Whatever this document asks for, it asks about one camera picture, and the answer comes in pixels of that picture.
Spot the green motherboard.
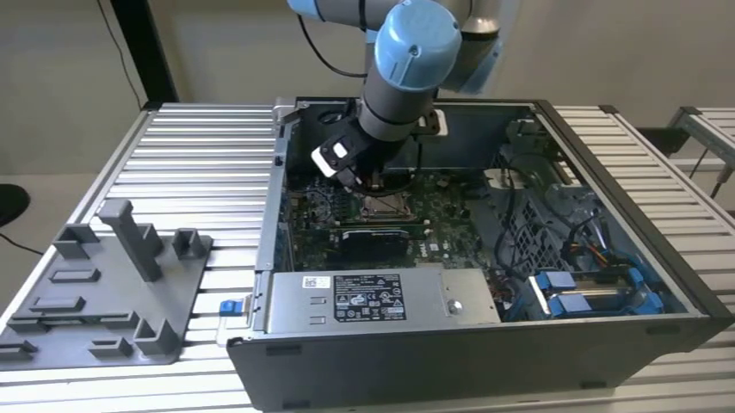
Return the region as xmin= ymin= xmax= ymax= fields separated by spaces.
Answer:
xmin=284 ymin=170 xmax=490 ymax=272

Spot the metal socket cover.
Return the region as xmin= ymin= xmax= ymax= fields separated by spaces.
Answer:
xmin=359 ymin=191 xmax=412 ymax=216

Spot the black vertical post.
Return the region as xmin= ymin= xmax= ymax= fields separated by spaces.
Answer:
xmin=108 ymin=0 xmax=180 ymax=103

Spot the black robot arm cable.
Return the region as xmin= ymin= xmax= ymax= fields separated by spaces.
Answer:
xmin=295 ymin=10 xmax=370 ymax=79

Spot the CPU chip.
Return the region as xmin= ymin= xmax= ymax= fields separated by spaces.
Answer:
xmin=370 ymin=195 xmax=404 ymax=213

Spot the CPU socket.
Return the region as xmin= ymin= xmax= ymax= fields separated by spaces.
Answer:
xmin=356 ymin=188 xmax=414 ymax=219

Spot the blue disk carrier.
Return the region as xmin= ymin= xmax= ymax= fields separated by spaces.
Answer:
xmin=542 ymin=270 xmax=576 ymax=290
xmin=548 ymin=293 xmax=592 ymax=318

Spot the black RAM slot bank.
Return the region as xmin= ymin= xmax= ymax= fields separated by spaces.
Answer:
xmin=336 ymin=216 xmax=432 ymax=229

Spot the coloured wire bundle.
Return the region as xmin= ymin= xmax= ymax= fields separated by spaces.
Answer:
xmin=564 ymin=213 xmax=611 ymax=268

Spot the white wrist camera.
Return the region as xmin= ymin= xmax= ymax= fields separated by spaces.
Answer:
xmin=310 ymin=144 xmax=364 ymax=187

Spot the grey plastic parts rack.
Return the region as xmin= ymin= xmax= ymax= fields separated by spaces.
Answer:
xmin=0 ymin=198 xmax=215 ymax=372

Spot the thin black wall cable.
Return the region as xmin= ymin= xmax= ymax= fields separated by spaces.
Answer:
xmin=95 ymin=0 xmax=146 ymax=109

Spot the black round chair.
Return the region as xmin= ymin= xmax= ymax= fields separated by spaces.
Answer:
xmin=0 ymin=183 xmax=32 ymax=228

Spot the black PC case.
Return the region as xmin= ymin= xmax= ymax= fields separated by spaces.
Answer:
xmin=227 ymin=96 xmax=735 ymax=412

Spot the grey metal drive cage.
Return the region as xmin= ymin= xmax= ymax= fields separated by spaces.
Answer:
xmin=463 ymin=166 xmax=579 ymax=277

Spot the black box under table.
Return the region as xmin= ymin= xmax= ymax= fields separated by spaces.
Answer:
xmin=635 ymin=126 xmax=690 ymax=157

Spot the black graphics card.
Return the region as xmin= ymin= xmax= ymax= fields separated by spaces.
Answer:
xmin=336 ymin=229 xmax=412 ymax=262

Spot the blue plastic bay bracket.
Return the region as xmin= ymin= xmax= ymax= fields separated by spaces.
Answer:
xmin=622 ymin=265 xmax=666 ymax=316

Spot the silver power supply unit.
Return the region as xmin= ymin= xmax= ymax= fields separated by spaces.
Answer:
xmin=264 ymin=268 xmax=502 ymax=336

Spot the metal slat side table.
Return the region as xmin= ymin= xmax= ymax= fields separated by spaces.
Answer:
xmin=667 ymin=106 xmax=735 ymax=174

